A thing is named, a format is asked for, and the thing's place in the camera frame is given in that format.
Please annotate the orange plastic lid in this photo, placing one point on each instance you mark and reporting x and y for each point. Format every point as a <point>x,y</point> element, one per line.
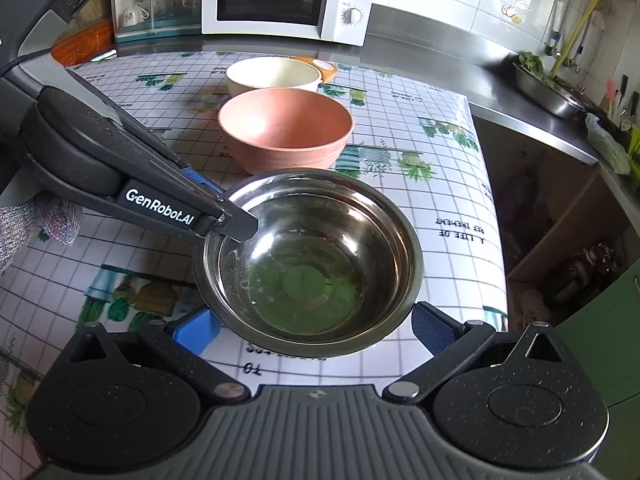
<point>327,70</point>

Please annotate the left hand grey glove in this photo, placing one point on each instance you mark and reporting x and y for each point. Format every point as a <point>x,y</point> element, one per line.
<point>59,219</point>

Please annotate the patterned grid tablecloth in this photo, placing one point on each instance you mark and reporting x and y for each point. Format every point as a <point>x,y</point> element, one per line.
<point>414,141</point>

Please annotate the wooden cabinet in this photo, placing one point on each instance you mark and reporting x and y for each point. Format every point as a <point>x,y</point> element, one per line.
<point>89,34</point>

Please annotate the green dish rack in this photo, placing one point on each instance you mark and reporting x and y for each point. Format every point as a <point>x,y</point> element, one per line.
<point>634,149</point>

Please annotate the yellow hose pipe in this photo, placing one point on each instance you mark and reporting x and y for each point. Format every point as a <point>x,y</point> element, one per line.
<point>578,27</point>

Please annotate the pink spatula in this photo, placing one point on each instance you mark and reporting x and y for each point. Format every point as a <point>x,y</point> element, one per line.
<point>610,95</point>

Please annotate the pink plastic bowl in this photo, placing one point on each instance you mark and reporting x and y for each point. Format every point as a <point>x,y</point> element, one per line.
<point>284,128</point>

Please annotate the green plastic bag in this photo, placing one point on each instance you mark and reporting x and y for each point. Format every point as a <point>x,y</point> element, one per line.
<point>611,151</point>

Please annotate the stainless steel bowl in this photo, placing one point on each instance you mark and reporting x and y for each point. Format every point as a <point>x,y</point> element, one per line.
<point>334,267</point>

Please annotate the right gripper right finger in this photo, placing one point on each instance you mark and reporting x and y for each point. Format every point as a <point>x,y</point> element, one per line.
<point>455,347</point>

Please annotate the white mug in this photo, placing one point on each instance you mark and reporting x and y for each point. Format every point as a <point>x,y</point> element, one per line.
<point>134,15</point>

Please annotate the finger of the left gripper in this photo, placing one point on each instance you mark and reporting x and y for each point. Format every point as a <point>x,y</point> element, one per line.
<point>199,179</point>
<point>235,222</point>

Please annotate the steel basin with greens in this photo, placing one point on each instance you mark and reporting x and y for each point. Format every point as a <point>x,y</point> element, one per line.
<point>533,81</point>

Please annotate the green cabinet door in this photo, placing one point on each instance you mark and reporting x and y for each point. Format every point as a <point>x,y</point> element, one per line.
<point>604,338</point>

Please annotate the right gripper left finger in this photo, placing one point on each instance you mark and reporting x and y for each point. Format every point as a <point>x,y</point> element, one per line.
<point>177,346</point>

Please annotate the cream plastic bowl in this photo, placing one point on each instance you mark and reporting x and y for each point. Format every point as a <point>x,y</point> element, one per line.
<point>271,72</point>

